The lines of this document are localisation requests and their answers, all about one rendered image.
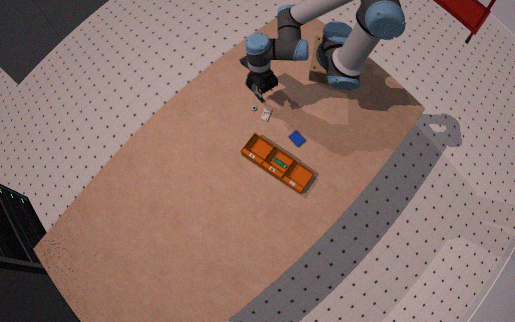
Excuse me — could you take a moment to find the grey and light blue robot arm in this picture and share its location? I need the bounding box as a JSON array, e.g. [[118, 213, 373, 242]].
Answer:
[[239, 0, 406, 90]]

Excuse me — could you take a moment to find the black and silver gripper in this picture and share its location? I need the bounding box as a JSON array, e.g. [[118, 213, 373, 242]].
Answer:
[[246, 68, 278, 97]]

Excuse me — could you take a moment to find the white domino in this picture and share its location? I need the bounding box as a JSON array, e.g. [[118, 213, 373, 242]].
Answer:
[[261, 107, 271, 121]]

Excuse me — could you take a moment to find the orange three-compartment bin rack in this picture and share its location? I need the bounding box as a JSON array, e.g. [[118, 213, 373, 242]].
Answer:
[[241, 133, 313, 194]]

